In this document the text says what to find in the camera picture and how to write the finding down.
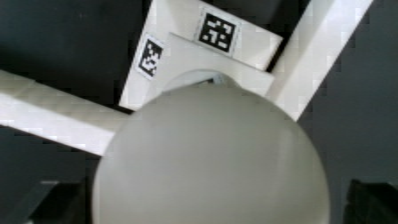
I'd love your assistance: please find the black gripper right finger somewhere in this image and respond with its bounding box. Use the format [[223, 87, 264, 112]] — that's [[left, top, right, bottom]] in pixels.
[[344, 180, 398, 224]]

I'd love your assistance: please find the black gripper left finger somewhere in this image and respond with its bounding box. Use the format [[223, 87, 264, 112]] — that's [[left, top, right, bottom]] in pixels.
[[0, 179, 95, 224]]

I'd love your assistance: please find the white lamp bulb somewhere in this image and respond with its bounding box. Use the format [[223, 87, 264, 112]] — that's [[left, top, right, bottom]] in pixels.
[[93, 74, 331, 224]]

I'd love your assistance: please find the white lamp base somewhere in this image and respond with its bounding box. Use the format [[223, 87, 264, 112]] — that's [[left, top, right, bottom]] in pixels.
[[120, 0, 283, 110]]

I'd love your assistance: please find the white U-shaped border frame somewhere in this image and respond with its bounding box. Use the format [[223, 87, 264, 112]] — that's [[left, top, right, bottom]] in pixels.
[[0, 0, 374, 155]]

